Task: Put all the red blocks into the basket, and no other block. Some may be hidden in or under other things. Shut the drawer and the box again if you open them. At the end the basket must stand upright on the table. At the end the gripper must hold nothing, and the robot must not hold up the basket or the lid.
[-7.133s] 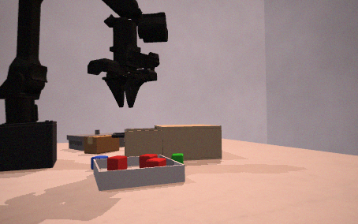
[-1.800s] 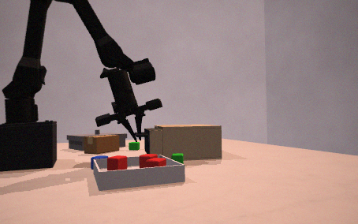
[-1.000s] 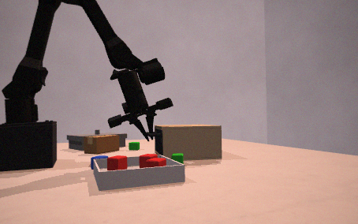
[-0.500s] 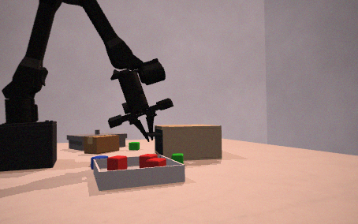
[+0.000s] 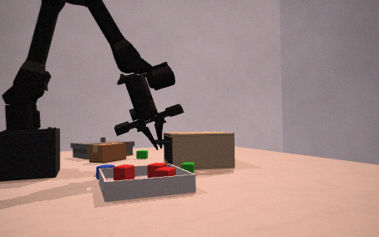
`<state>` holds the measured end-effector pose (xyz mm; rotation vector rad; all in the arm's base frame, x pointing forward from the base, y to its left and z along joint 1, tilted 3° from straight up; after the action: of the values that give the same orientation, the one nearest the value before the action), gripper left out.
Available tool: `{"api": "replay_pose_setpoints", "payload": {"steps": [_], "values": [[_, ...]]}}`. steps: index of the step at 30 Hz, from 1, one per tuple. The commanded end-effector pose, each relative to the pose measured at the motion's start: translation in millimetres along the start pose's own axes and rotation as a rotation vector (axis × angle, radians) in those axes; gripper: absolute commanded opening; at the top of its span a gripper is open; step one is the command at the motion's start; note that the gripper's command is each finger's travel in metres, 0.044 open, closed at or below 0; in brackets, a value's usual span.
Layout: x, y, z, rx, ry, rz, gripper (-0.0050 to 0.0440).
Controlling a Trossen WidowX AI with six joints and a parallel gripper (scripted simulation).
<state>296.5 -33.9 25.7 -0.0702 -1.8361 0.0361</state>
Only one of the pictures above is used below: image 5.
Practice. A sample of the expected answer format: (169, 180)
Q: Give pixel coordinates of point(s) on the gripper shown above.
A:
(144, 107)

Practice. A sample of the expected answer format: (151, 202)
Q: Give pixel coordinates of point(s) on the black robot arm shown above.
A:
(32, 80)

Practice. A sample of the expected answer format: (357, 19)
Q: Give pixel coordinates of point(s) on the small green block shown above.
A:
(189, 167)
(142, 154)

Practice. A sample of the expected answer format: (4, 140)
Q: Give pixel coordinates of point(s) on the red block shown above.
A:
(153, 167)
(124, 172)
(165, 171)

